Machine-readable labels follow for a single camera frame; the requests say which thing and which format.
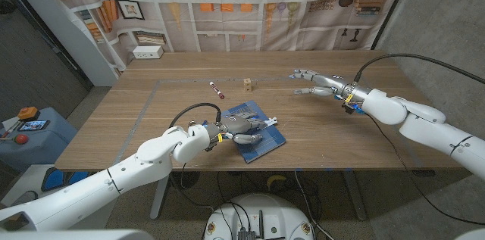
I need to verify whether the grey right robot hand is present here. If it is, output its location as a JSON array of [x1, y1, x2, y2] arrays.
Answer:
[[289, 68, 373, 107]]

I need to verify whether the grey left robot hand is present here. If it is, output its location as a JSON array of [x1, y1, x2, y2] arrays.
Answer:
[[206, 111, 268, 146]]

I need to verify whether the blue notebook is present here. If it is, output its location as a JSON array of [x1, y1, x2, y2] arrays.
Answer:
[[217, 99, 287, 164]]

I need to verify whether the maroon Expo marker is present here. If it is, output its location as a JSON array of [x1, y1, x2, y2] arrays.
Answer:
[[209, 81, 226, 100]]

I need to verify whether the yellow object under table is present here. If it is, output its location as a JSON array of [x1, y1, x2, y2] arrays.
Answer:
[[266, 174, 287, 190]]

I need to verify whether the white robot torso base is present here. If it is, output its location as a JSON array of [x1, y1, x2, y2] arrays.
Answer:
[[204, 193, 314, 240]]

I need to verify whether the printed bookshelf backdrop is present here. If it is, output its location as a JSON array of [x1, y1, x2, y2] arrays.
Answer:
[[39, 0, 416, 78]]

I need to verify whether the white table leg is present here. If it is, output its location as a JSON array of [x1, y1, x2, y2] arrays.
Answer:
[[149, 173, 171, 220]]

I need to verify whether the grey table leg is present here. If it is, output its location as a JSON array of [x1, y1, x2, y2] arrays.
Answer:
[[343, 170, 368, 221]]

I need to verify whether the white power outlet box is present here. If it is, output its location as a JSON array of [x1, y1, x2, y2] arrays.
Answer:
[[132, 45, 164, 60]]

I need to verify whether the white and blue floor board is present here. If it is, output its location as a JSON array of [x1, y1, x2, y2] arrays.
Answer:
[[0, 164, 114, 207]]

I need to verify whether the smartphone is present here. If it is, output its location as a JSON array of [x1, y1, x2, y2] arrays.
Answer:
[[18, 120, 50, 132]]

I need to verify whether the orange box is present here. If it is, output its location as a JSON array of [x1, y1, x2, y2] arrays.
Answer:
[[17, 106, 39, 120]]

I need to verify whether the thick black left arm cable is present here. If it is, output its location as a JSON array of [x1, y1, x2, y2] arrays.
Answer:
[[168, 102, 223, 129]]

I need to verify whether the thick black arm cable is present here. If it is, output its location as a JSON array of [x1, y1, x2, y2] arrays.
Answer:
[[168, 102, 223, 129], [353, 53, 485, 85]]

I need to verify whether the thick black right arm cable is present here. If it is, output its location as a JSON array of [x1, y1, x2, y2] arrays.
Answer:
[[353, 53, 485, 85]]

